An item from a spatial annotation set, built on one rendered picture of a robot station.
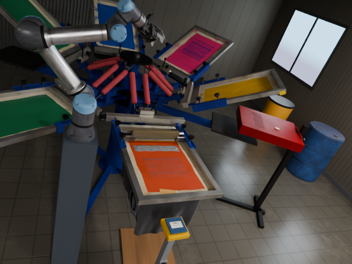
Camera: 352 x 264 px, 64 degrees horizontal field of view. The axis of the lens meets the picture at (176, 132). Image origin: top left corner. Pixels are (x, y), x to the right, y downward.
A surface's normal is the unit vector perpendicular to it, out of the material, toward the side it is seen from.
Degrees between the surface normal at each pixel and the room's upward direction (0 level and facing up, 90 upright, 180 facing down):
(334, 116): 90
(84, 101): 7
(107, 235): 0
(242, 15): 90
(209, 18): 90
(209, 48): 32
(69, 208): 90
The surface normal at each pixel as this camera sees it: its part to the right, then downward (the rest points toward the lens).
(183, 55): -0.07, -0.56
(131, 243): 0.28, -0.82
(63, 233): 0.28, 0.57
